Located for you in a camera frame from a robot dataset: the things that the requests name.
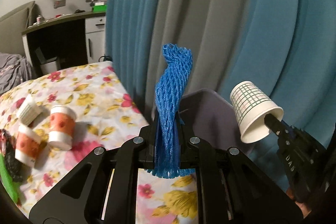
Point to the orange white coffee cup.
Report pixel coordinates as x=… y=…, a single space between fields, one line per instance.
x=26 y=146
x=62 y=127

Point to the grid-patterned paper cup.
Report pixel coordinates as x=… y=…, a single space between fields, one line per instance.
x=249 y=103
x=27 y=109

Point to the white pedal bin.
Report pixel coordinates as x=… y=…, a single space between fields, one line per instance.
x=50 y=65

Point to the grey padded headboard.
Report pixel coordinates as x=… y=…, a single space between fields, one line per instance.
x=15 y=19

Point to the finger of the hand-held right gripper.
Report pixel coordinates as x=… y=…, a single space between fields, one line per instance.
x=275 y=124

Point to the dark-topped desk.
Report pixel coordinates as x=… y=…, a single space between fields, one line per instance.
x=52 y=37

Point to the grey striped duvet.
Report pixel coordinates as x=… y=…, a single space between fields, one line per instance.
x=13 y=71

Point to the person's right hand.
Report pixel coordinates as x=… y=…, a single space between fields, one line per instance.
x=304 y=209

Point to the grey curtain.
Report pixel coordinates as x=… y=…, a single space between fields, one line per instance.
x=199 y=29

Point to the white drawer cabinet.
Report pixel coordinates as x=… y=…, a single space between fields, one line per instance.
x=95 y=37

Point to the black red snack wrapper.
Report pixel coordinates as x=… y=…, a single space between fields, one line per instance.
x=10 y=158

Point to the blue foam fruit net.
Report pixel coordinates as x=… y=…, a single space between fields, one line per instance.
x=170 y=108

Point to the reddish wall socket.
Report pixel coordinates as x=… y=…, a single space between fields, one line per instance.
x=59 y=3

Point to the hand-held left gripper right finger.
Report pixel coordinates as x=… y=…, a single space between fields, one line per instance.
x=189 y=145

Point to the blue curtain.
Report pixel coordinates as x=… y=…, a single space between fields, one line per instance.
x=294 y=43
x=131 y=29

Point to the floral table cloth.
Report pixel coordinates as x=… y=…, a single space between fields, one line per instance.
x=105 y=98

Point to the grey plastic bin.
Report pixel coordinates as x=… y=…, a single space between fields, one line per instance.
x=204 y=108

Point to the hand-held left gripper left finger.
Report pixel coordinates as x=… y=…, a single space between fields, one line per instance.
x=146 y=140

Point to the green box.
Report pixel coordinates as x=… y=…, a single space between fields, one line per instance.
x=100 y=7

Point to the bright green plastic piece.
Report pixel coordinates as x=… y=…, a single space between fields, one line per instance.
x=8 y=182

